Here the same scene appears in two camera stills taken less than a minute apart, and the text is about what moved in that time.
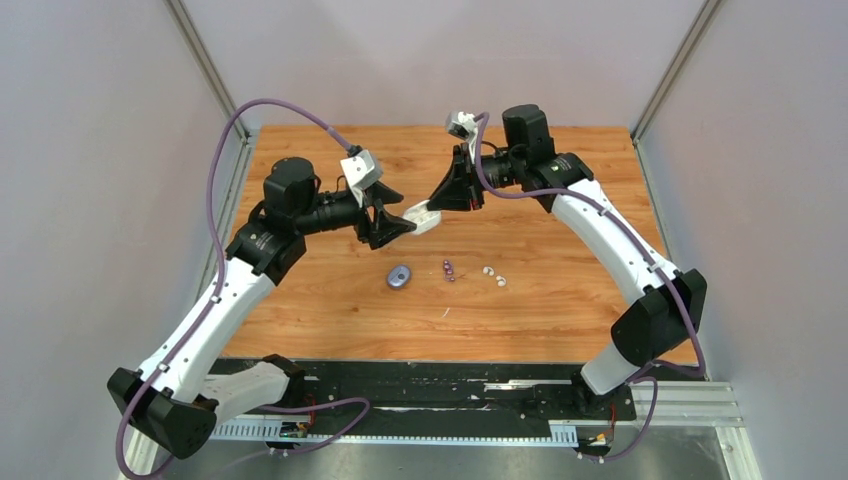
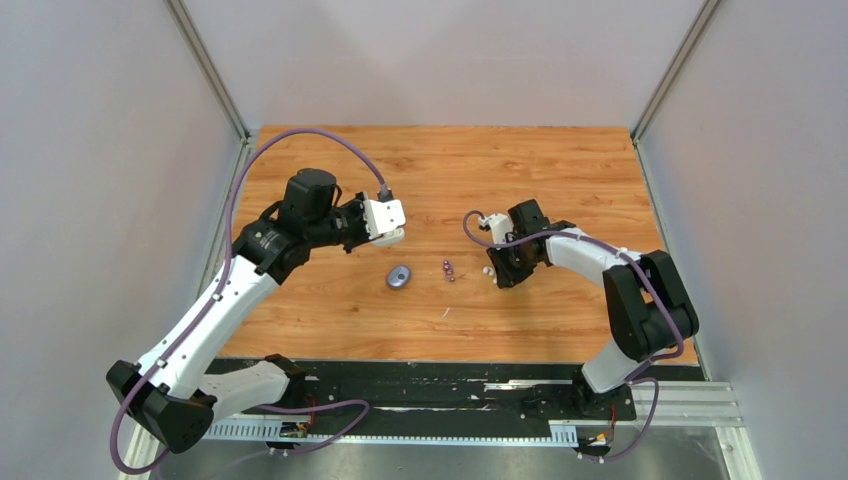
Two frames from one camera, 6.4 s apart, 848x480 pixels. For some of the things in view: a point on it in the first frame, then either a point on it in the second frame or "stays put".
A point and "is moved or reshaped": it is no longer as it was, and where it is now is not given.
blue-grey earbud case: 398,276 stays put
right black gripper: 461,189 to 506,277
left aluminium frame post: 215,77 stays put
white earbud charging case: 419,214 is moved or reshaped
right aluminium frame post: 704,18 stays put
